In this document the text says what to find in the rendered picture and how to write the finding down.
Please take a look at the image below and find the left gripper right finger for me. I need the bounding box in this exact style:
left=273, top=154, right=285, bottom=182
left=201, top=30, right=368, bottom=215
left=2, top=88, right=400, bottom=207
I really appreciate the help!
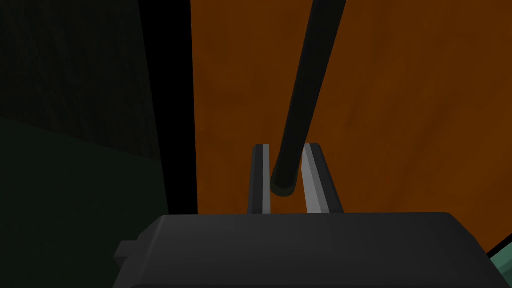
left=300, top=142, right=345, bottom=215

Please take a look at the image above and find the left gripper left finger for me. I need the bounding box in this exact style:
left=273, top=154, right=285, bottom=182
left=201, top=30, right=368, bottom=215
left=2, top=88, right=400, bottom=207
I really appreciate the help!
left=247, top=143, right=273, bottom=215

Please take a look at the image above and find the black bar handle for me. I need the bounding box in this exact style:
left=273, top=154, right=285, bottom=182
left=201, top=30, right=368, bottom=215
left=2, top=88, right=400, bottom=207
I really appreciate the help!
left=270, top=0, right=347, bottom=198

